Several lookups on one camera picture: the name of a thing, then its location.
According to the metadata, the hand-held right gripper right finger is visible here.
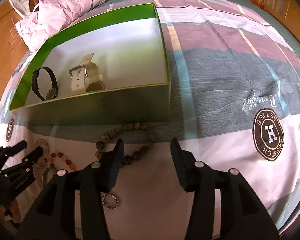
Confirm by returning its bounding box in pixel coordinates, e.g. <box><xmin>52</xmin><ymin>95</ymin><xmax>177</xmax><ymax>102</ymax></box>
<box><xmin>170</xmin><ymin>138</ymin><xmax>282</xmax><ymax>240</ymax></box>

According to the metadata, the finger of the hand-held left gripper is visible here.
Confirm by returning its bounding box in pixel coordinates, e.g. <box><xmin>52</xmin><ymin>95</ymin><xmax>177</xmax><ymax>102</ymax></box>
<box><xmin>0</xmin><ymin>147</ymin><xmax>44</xmax><ymax>180</ymax></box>
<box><xmin>0</xmin><ymin>141</ymin><xmax>28</xmax><ymax>167</ymax></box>

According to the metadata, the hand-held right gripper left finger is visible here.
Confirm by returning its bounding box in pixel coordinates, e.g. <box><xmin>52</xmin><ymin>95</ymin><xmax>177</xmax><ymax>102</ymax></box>
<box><xmin>15</xmin><ymin>138</ymin><xmax>125</xmax><ymax>240</ymax></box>

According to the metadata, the brown bead necklace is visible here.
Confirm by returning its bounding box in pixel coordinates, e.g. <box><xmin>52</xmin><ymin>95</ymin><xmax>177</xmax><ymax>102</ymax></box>
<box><xmin>95</xmin><ymin>122</ymin><xmax>155</xmax><ymax>167</ymax></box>

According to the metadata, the silver mesh bangle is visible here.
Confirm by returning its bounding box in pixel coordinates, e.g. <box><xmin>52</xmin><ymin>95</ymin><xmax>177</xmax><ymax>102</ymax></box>
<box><xmin>42</xmin><ymin>167</ymin><xmax>59</xmax><ymax>188</ymax></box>

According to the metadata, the red and white bead bracelet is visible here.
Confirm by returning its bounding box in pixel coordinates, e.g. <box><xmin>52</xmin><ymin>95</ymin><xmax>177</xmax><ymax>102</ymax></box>
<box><xmin>36</xmin><ymin>150</ymin><xmax>77</xmax><ymax>172</ymax></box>

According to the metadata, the green cardboard box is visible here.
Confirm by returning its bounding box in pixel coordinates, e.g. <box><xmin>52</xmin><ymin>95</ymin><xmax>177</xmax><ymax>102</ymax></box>
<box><xmin>9</xmin><ymin>3</ymin><xmax>171</xmax><ymax>128</ymax></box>

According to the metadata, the small silver bead ring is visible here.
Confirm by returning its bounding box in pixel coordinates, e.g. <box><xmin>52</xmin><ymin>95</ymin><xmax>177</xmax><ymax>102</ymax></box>
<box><xmin>102</xmin><ymin>193</ymin><xmax>120</xmax><ymax>210</ymax></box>

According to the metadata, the printed bedsheet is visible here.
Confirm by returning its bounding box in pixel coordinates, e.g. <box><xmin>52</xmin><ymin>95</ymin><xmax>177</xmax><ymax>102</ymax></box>
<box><xmin>0</xmin><ymin>0</ymin><xmax>300</xmax><ymax>240</ymax></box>

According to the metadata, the white cloth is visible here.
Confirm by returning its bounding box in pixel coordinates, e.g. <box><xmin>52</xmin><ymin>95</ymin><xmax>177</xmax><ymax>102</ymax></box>
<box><xmin>7</xmin><ymin>0</ymin><xmax>40</xmax><ymax>18</ymax></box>

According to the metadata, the wooden cabinet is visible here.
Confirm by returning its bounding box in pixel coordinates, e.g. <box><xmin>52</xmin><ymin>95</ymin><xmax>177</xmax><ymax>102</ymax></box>
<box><xmin>220</xmin><ymin>0</ymin><xmax>300</xmax><ymax>55</ymax></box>

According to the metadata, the clear bead bracelet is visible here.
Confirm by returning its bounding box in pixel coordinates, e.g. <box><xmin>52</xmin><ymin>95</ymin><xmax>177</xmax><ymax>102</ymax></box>
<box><xmin>35</xmin><ymin>139</ymin><xmax>50</xmax><ymax>155</ymax></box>

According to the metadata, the black watch strap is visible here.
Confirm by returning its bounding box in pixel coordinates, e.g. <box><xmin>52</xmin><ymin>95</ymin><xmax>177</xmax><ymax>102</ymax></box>
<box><xmin>32</xmin><ymin>67</ymin><xmax>58</xmax><ymax>102</ymax></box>

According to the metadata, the cream strap wristwatch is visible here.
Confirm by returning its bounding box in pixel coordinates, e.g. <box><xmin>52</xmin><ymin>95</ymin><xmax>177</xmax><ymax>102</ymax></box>
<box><xmin>81</xmin><ymin>53</ymin><xmax>106</xmax><ymax>92</ymax></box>

